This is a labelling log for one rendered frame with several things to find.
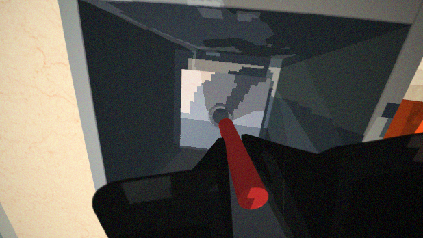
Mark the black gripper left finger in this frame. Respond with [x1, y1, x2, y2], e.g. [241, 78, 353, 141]
[92, 137, 233, 238]

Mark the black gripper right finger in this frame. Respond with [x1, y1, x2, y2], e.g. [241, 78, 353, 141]
[241, 132, 423, 238]

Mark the red peg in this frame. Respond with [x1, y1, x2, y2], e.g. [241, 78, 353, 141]
[218, 118, 268, 209]

